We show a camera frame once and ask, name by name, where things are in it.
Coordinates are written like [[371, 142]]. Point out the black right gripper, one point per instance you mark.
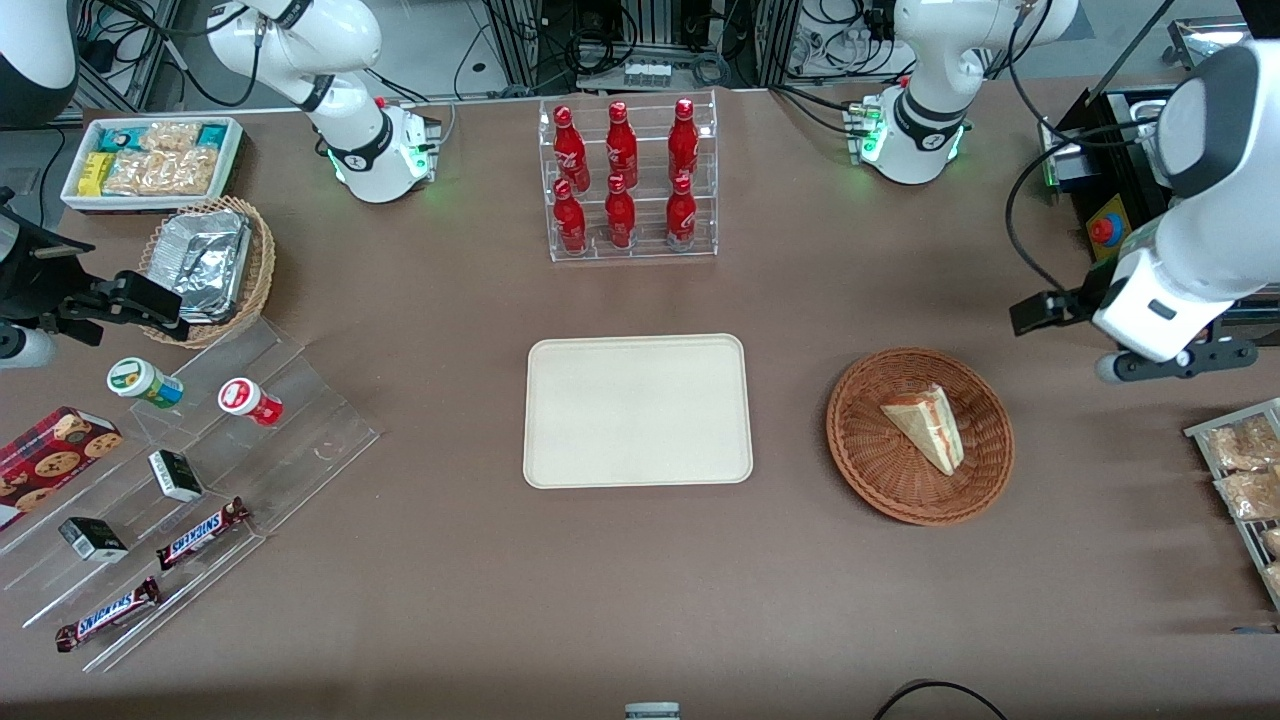
[[22, 280]]

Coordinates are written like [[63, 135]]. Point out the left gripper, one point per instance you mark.
[[1083, 299]]

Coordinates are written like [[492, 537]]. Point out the triangle sandwich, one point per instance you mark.
[[930, 430]]

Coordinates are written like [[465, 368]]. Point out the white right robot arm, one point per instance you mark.
[[370, 170]]

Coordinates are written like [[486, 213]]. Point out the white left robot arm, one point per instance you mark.
[[915, 140]]

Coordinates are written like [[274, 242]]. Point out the aluminium foil tray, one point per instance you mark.
[[205, 260]]

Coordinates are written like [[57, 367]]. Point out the light wicker basket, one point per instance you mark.
[[262, 265]]

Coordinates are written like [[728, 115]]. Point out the metal tray with pastries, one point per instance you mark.
[[1200, 432]]

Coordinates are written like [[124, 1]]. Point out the brown wicker basket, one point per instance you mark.
[[870, 450]]

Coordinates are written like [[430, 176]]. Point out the shiny metal tray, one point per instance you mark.
[[1205, 40]]

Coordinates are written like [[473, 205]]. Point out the cream plastic tray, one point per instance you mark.
[[637, 410]]

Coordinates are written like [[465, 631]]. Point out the green lid cup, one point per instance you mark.
[[135, 378]]

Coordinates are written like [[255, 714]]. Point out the yellow emergency stop button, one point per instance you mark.
[[1102, 230]]

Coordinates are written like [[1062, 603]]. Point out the large clear cookie bag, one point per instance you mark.
[[165, 172]]

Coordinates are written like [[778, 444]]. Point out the red lid cup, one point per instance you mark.
[[245, 398]]

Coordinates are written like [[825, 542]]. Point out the yellow snack packet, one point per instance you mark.
[[95, 175]]

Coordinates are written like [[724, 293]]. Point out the clear snack bag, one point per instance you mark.
[[1250, 495], [1245, 445]]

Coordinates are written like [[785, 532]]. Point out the white plastic bin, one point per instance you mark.
[[232, 160]]

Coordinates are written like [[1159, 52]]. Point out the teal snack packet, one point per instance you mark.
[[212, 134], [120, 138]]

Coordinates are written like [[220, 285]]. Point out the small clear cookie bag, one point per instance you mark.
[[170, 136]]

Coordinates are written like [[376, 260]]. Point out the small black box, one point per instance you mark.
[[92, 540], [175, 475]]

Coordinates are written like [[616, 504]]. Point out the black electronics box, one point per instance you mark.
[[1065, 165]]

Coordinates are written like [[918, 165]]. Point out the red cookie box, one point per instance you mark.
[[45, 465]]

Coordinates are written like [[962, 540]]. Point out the clear acrylic step display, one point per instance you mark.
[[300, 440]]

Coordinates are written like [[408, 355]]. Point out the Snickers bar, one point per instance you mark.
[[200, 535], [105, 615]]

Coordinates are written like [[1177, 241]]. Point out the red cola bottle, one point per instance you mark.
[[681, 212], [683, 142], [570, 150], [620, 214], [621, 145], [570, 218]]

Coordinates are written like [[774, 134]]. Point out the clear acrylic bottle rack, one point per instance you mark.
[[645, 250]]

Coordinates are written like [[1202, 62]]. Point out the white power strip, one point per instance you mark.
[[648, 73]]

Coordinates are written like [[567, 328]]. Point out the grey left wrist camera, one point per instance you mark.
[[1112, 367]]

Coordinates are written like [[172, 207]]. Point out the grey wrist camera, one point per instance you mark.
[[1112, 367], [25, 348]]

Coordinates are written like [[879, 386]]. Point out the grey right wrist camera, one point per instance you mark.
[[25, 348]]

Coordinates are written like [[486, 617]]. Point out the grey camera top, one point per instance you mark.
[[652, 712]]

